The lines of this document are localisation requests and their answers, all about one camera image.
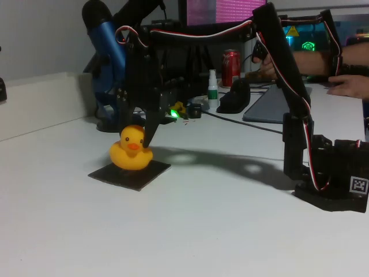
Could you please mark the person's left hand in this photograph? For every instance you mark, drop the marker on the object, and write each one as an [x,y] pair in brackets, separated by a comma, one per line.
[351,86]

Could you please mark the white raised ledge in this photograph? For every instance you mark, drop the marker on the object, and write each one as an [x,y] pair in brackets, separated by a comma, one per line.
[43,101]

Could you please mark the blue desktop microphone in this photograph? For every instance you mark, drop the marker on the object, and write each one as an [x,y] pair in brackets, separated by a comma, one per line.
[106,37]

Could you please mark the person's right forearm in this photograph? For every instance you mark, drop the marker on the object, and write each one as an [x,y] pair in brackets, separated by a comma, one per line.
[311,60]

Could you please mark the black tripod behind monitor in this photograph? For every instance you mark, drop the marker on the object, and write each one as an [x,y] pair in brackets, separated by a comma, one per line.
[201,60]

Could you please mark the person's right hand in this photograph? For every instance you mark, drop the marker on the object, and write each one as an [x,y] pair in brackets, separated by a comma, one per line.
[266,65]

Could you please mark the black audio device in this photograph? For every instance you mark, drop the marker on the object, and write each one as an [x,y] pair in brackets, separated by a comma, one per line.
[184,86]

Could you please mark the computer monitor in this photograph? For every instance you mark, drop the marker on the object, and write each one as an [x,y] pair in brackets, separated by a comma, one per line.
[227,11]

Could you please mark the black white fiducial marker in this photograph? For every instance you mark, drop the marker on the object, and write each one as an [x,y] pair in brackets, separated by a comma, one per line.
[359,184]

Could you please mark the yellow rubber duck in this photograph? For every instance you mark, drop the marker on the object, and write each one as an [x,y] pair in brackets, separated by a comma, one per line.
[129,157]

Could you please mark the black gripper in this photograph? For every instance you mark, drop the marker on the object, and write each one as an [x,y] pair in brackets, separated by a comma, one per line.
[150,101]

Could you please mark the black computer mouse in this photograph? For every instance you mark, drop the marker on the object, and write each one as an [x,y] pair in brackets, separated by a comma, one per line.
[235,98]

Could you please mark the small black cube device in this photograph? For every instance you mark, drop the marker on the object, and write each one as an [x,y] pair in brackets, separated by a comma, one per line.
[195,110]

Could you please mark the black object at edge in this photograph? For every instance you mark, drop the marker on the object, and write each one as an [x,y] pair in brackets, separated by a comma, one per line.
[2,91]

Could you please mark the white green spray bottle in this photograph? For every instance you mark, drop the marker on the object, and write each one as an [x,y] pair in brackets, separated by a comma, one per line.
[212,92]

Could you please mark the black square mat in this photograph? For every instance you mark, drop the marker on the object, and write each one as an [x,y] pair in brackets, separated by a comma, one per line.
[157,170]

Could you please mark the red soda can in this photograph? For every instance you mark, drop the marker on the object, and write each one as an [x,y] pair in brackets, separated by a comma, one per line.
[231,66]

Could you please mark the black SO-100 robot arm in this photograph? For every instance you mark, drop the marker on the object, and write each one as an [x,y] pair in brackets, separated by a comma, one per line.
[274,43]

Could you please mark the glass computer case with lights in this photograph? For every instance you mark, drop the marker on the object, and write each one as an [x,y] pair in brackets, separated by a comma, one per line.
[305,37]

